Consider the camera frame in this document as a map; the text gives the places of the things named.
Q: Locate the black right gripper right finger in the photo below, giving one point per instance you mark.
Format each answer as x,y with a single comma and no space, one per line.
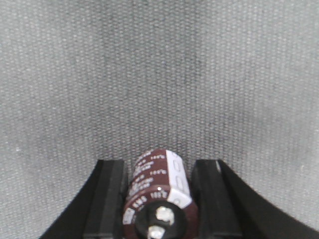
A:
230,209

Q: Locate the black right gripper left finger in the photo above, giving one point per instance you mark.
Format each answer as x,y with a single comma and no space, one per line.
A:
96,211

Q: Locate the dark brown cylindrical capacitor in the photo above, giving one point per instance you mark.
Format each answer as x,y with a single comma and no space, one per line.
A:
159,203

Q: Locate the grey textured table mat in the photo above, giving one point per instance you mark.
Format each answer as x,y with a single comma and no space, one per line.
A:
83,80

